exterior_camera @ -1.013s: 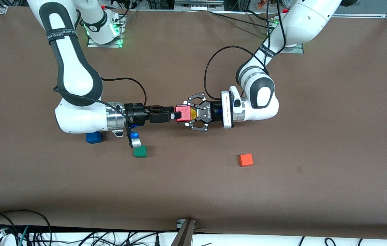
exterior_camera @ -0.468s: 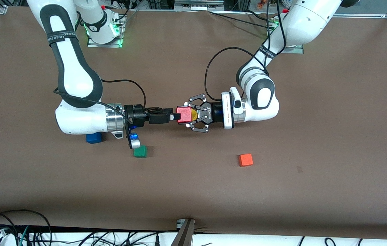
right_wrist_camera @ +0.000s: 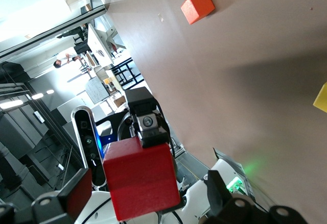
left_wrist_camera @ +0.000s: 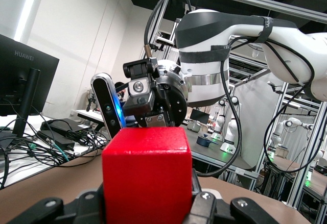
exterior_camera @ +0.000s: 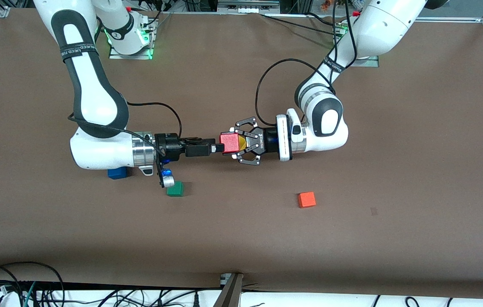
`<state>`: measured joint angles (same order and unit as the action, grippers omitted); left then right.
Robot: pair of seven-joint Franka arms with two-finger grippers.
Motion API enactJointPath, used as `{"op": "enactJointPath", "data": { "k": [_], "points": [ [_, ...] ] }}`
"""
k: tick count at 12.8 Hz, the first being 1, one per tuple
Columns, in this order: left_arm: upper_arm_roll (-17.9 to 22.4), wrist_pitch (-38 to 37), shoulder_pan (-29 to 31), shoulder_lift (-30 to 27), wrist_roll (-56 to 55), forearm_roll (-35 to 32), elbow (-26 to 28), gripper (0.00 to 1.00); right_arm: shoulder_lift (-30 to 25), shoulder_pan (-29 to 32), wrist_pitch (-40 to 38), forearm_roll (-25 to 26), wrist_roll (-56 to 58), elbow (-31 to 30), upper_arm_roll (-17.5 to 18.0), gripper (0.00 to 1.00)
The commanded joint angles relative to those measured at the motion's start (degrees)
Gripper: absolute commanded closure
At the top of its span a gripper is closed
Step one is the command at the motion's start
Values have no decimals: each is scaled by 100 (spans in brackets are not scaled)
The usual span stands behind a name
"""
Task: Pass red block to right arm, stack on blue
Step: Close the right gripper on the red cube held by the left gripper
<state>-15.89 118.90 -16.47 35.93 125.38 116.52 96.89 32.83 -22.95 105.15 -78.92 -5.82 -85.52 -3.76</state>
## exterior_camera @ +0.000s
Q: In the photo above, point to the blue wooden block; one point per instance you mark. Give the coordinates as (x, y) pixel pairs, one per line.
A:
(117, 173)

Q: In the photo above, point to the orange wooden block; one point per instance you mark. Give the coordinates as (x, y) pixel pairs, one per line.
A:
(307, 200)

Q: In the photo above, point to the silver network switch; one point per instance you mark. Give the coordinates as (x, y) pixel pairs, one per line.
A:
(247, 6)

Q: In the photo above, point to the green wooden block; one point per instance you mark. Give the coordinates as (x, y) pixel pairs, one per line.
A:
(175, 189)

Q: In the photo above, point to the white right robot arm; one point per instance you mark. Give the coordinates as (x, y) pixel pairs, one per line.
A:
(96, 98)

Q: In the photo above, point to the grey camera mount bar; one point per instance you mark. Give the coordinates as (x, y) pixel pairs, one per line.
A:
(230, 294)

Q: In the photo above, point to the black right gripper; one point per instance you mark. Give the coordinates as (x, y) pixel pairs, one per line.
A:
(170, 147)

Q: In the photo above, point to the red wooden block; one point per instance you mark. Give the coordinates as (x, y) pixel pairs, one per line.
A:
(229, 143)

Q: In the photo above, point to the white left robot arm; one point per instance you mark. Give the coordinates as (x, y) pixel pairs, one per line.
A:
(373, 25)

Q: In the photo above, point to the yellow wooden block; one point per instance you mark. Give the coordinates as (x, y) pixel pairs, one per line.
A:
(243, 143)

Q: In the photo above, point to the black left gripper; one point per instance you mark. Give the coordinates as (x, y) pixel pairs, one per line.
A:
(269, 140)

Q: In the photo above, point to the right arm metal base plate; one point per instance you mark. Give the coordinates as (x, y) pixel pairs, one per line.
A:
(117, 56)

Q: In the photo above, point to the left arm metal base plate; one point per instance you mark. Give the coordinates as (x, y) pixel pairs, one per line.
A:
(369, 63)

